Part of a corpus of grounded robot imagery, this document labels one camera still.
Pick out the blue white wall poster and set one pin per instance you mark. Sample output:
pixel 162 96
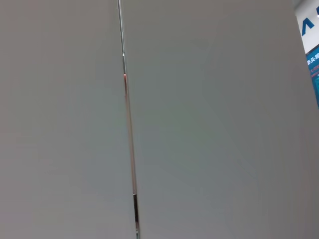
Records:
pixel 311 49

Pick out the grey partition panel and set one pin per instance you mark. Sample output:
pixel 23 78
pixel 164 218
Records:
pixel 211 124
pixel 57 119

